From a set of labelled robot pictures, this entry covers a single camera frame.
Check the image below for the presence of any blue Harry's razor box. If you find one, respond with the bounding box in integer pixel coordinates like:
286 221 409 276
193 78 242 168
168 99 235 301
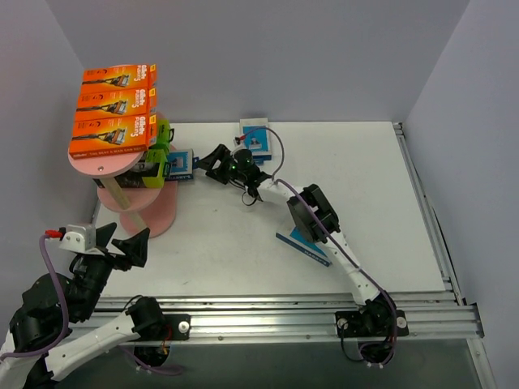
165 149 199 182

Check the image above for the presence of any black green Gillette Labs box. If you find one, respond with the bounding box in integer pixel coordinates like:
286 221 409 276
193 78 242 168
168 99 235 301
153 118 174 149

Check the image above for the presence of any orange Gillette Fusion box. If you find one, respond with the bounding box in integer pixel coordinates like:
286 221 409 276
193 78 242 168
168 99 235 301
74 88 158 122
68 114 157 160

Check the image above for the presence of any orange Gillette Fusion5 razor box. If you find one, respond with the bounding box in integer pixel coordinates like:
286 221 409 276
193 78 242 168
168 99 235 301
80 64 157 93

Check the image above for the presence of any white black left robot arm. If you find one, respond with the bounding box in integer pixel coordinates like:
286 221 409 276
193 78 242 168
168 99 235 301
1 222 166 388

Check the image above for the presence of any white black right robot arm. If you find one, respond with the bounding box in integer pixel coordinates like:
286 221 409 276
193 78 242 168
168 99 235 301
196 144 409 341

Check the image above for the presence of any pink three-tier wooden shelf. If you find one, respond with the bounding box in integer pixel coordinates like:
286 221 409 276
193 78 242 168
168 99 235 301
66 63 181 240

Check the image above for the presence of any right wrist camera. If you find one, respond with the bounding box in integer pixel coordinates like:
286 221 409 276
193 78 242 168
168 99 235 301
232 135 245 154

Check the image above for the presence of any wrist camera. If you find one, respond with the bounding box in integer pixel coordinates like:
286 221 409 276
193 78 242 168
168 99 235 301
232 135 245 154
59 224 96 254

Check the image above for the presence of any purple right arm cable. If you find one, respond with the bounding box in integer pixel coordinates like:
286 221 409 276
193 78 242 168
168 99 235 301
237 126 401 365

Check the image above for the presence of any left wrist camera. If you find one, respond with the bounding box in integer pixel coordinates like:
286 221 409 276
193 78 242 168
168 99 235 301
59 224 96 254

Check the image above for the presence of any aluminium mounting rail frame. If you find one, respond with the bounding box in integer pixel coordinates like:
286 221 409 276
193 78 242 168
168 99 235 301
70 122 495 388

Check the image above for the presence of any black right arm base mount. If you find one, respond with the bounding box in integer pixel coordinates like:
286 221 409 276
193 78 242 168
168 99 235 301
334 310 410 338

